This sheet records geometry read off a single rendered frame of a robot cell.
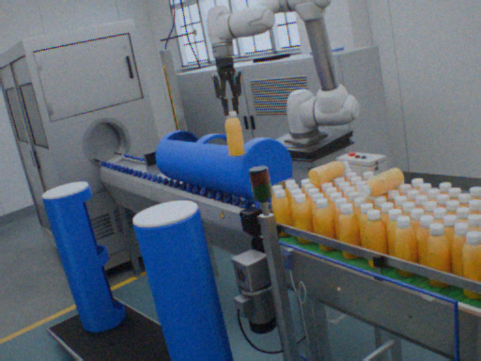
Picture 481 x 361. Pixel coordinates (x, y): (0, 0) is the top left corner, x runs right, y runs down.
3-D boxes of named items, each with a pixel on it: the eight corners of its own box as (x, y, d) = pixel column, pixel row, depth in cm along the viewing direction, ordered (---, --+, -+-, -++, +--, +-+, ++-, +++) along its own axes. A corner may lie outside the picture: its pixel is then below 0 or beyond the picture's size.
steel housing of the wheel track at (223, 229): (138, 194, 412) (129, 153, 403) (323, 260, 235) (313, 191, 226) (106, 205, 398) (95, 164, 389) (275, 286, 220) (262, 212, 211)
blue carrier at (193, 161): (204, 168, 307) (191, 123, 298) (299, 188, 235) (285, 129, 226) (163, 187, 293) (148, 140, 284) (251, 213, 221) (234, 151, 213)
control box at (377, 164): (354, 172, 229) (351, 150, 226) (388, 178, 212) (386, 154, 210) (338, 179, 224) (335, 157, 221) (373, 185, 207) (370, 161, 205)
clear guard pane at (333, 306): (289, 348, 201) (270, 239, 188) (457, 443, 137) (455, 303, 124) (288, 349, 201) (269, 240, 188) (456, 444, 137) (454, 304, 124)
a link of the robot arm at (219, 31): (204, 45, 205) (230, 39, 197) (198, 7, 202) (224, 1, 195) (219, 45, 213) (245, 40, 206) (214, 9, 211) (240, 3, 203)
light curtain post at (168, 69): (215, 273, 390) (166, 49, 345) (219, 275, 385) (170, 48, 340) (208, 276, 387) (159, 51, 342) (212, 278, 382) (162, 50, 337)
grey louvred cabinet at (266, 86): (236, 192, 587) (210, 66, 549) (398, 217, 424) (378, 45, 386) (198, 208, 555) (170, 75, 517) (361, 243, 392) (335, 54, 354)
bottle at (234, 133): (244, 152, 218) (239, 114, 214) (245, 154, 211) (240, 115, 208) (228, 154, 217) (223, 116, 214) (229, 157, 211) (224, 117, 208)
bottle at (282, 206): (276, 238, 200) (269, 197, 195) (282, 230, 205) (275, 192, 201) (292, 238, 197) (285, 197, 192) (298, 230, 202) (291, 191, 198)
